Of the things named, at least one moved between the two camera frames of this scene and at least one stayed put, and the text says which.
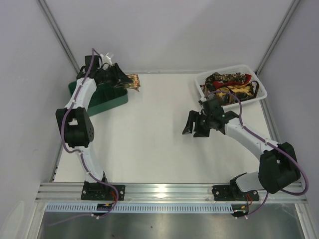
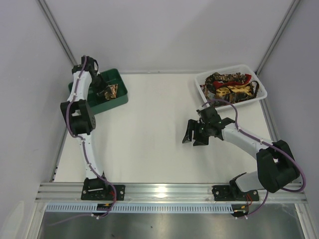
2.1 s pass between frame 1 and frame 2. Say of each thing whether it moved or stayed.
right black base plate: stayed
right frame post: stayed
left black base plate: stayed
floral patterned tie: moved
